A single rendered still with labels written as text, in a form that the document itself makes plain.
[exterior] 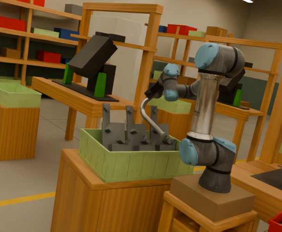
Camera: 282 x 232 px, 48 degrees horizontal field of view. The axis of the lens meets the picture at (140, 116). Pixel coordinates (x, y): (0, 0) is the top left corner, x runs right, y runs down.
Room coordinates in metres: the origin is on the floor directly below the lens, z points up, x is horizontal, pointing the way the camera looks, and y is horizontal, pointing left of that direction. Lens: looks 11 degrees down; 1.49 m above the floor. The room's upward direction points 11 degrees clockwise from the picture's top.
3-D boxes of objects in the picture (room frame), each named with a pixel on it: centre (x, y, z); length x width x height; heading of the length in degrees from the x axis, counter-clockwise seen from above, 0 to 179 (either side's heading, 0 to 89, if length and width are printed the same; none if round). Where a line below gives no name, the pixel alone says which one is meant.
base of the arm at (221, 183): (1.43, -0.40, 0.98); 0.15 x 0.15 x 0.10
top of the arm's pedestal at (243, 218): (1.43, -0.40, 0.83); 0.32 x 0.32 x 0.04; 39
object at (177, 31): (7.97, -0.62, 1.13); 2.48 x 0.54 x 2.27; 43
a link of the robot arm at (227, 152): (1.43, -0.40, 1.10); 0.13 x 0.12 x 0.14; 114
